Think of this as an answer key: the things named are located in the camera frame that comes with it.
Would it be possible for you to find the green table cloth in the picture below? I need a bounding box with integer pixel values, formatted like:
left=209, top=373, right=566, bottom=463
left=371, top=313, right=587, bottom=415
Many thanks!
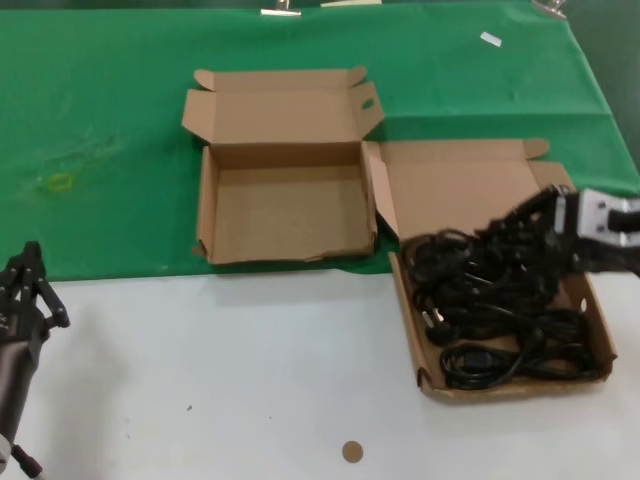
left=0, top=0, right=640, bottom=286

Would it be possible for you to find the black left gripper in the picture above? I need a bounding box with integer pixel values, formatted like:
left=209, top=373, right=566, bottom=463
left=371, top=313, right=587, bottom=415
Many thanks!
left=0, top=241, right=72, bottom=352

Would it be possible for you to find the cardboard box, oval flap hole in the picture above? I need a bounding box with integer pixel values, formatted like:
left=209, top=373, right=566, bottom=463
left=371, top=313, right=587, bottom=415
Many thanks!
left=180, top=66, right=386, bottom=266

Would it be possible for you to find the small yellow-green tape piece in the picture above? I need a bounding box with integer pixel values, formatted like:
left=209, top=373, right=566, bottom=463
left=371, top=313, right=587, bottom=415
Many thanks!
left=46, top=172, right=76, bottom=194

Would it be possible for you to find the left arm connector cable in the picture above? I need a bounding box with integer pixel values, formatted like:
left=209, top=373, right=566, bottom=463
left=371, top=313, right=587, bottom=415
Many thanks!
left=9, top=442, right=47, bottom=480

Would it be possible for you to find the right gripper with motor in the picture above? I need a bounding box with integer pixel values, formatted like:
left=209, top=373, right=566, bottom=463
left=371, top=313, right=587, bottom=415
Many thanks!
left=502, top=183, right=640, bottom=254

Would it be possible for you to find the cardboard box, round flap hole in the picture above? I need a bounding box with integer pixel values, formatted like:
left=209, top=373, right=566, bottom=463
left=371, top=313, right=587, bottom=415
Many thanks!
left=362, top=138, right=619, bottom=405

